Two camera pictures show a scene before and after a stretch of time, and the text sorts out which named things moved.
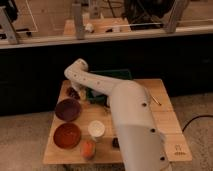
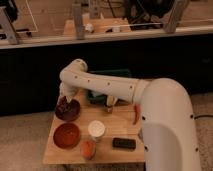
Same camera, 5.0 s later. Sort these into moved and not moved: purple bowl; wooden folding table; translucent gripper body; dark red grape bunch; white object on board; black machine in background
Moved: translucent gripper body; dark red grape bunch
Not moved: purple bowl; white object on board; wooden folding table; black machine in background
